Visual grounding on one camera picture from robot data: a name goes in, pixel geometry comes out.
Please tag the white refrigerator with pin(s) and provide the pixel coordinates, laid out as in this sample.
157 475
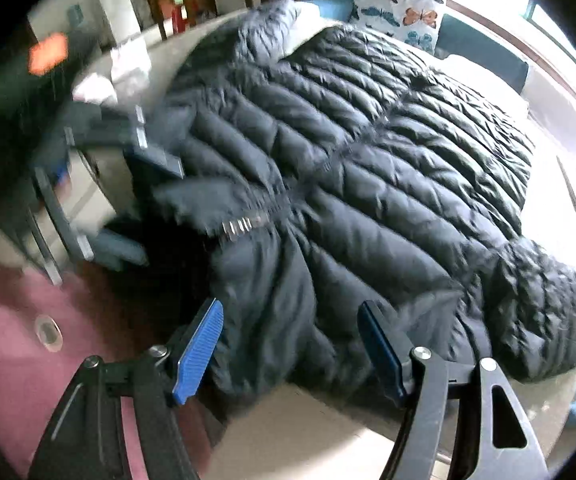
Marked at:
118 20

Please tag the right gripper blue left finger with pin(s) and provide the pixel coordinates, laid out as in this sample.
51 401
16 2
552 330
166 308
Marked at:
192 351

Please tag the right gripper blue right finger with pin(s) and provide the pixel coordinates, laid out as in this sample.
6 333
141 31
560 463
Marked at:
389 351

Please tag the butterfly print pillow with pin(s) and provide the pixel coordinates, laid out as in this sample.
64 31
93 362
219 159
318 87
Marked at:
415 22

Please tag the grey star mattress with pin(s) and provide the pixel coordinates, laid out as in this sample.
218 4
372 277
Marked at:
292 435

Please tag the teal bed headboard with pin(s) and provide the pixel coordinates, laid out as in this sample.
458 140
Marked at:
455 37

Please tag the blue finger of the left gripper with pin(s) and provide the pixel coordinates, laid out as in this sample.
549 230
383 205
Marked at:
156 157
114 251

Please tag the black puffer down jacket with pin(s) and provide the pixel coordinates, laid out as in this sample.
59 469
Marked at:
347 170

